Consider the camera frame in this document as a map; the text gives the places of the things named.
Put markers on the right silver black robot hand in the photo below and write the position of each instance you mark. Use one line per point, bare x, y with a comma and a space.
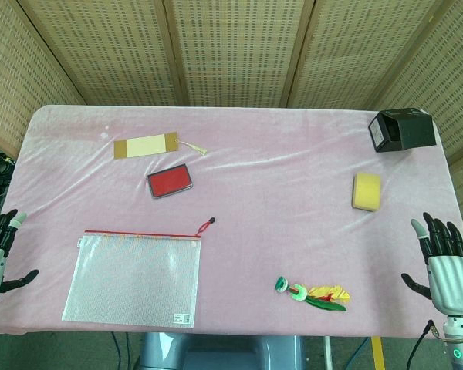
451, 281

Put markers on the clear mesh zipper pouch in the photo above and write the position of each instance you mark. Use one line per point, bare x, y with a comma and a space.
131, 277

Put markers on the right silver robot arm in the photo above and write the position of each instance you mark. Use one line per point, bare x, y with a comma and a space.
461, 339

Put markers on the yellow sponge block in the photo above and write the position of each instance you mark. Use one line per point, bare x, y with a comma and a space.
366, 190

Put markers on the colourful feather shuttlecock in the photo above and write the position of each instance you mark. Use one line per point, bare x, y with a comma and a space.
299, 293

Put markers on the black cardboard box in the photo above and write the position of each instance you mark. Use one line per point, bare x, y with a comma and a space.
416, 131

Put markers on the gold cream tasselled bookmark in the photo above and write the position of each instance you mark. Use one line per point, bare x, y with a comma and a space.
146, 145

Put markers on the red ink stamp pad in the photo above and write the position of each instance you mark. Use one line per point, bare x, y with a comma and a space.
169, 182

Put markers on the pink velvet tablecloth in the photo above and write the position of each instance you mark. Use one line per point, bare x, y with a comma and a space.
254, 216

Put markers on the grey-blue robot torso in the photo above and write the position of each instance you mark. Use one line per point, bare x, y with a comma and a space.
224, 352

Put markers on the woven bamboo folding screen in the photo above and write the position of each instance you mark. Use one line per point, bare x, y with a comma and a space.
231, 50

